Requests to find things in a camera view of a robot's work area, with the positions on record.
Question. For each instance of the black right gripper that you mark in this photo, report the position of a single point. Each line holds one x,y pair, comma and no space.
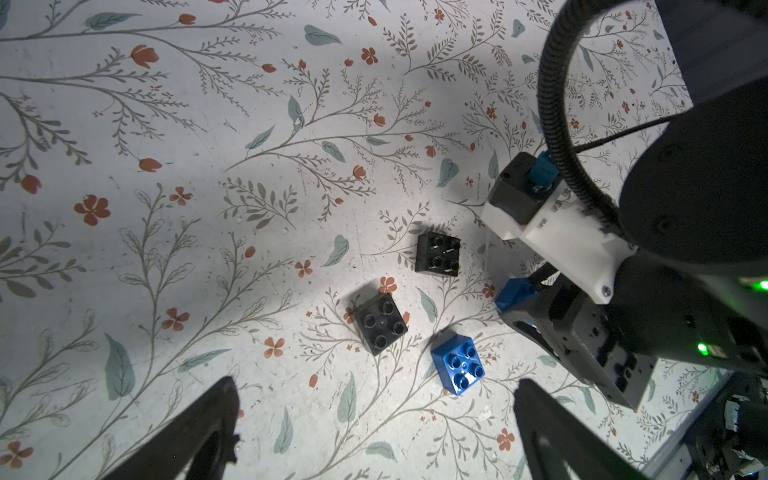
656,313

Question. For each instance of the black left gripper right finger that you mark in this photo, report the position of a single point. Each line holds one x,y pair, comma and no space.
557,444

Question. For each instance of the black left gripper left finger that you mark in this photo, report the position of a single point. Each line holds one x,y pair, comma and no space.
201,440

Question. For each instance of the blue lego brick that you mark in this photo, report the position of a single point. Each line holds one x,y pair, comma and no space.
516,291
458,364

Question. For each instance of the black lego brick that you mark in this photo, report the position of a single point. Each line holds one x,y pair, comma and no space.
381,323
438,254

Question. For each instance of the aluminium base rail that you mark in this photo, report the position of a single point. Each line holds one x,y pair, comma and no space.
724,438

